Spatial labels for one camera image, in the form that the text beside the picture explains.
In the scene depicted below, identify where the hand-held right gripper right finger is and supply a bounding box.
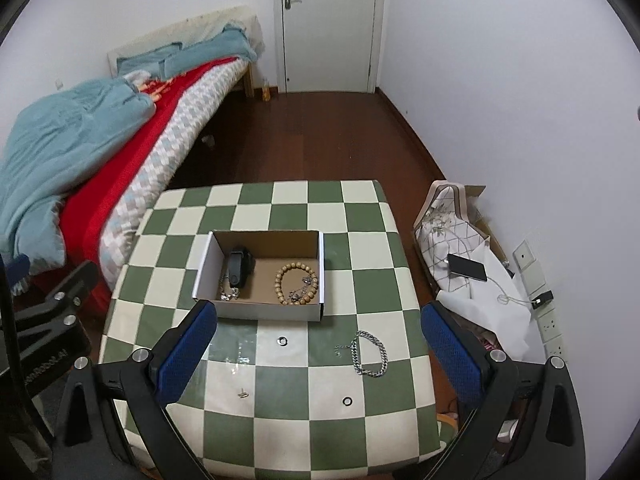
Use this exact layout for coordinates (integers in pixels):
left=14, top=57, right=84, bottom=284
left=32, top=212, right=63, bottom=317
left=419, top=301, right=587, bottom=480

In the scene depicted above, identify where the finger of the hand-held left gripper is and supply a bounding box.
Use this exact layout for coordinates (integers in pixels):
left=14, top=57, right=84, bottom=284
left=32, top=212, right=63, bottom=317
left=12, top=260, right=100, bottom=333

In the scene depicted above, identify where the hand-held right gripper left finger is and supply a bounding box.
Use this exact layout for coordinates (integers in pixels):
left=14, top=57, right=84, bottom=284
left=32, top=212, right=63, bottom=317
left=52, top=301, right=219, bottom=480

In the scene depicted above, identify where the silver chain bracelet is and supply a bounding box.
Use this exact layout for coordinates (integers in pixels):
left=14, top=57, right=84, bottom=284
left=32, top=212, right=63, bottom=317
left=334, top=330, right=390, bottom=377

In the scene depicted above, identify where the white cardboard box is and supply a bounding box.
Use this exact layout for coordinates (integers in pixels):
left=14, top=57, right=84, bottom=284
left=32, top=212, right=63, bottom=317
left=192, top=230, right=326, bottom=322

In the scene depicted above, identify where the white crumpled sheet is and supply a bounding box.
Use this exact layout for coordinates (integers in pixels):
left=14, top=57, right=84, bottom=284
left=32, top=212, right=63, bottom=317
left=434, top=242, right=534, bottom=362

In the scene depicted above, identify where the black smartphone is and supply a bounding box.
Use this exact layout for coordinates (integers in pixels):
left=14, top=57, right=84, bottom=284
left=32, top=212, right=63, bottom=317
left=446, top=253, right=489, bottom=283

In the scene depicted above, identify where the black smart watch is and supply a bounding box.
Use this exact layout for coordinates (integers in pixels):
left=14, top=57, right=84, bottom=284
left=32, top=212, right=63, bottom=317
left=227, top=245, right=255, bottom=289

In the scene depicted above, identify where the green white checkered tablecloth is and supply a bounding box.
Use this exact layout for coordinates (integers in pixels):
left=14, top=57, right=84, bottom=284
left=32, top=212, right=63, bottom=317
left=97, top=179, right=444, bottom=477

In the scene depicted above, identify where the brown cardboard box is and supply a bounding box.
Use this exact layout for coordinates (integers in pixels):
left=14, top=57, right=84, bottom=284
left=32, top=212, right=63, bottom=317
left=412, top=180, right=517, bottom=301

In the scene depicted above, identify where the floral patterned cloth bag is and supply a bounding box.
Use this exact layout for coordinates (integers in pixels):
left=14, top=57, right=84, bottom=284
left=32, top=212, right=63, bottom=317
left=414, top=181, right=494, bottom=295

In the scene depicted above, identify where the large light blue blanket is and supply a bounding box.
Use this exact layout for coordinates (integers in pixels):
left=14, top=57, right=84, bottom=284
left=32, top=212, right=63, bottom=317
left=0, top=79, right=157, bottom=267

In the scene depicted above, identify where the red bed sheet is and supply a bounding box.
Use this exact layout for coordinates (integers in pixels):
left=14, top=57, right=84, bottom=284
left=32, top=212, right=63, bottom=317
left=59, top=57, right=237, bottom=307

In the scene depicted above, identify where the diamond patterned quilt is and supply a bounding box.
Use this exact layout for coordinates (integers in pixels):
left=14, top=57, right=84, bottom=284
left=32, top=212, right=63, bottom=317
left=97, top=62, right=251, bottom=287

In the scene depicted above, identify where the beige headboard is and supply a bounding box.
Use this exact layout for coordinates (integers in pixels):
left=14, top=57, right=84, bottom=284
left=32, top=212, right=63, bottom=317
left=107, top=5, right=265, bottom=78

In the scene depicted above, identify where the wooden bed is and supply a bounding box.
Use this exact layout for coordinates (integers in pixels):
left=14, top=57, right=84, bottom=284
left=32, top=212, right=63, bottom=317
left=0, top=5, right=266, bottom=311

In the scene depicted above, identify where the small light blue blanket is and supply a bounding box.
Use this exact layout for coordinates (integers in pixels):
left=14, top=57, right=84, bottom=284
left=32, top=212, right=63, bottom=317
left=117, top=22, right=259, bottom=82

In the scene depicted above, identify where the white door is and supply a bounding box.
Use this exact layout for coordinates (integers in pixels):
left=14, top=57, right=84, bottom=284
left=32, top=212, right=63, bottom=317
left=273, top=0, right=389, bottom=95

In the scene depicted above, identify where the thin silver necklace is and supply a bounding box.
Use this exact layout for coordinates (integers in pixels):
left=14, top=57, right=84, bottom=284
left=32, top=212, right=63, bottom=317
left=217, top=270, right=241, bottom=303

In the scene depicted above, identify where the white charging cable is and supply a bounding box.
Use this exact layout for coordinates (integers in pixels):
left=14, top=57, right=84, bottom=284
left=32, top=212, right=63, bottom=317
left=439, top=239, right=540, bottom=307

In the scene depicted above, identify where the white wall socket strip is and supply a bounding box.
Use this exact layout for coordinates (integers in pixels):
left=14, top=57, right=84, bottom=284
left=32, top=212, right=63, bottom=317
left=534, top=304, right=567, bottom=357

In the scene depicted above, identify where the wooden bead bracelet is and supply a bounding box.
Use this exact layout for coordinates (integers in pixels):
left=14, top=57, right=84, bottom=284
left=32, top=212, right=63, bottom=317
left=273, top=262, right=320, bottom=307

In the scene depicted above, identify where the white wall plate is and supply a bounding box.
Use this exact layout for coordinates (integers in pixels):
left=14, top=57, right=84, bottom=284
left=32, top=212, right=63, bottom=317
left=513, top=240, right=539, bottom=272

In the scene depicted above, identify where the silver charm bracelet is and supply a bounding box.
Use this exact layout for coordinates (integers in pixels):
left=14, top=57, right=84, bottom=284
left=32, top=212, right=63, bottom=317
left=287, top=275, right=314, bottom=304

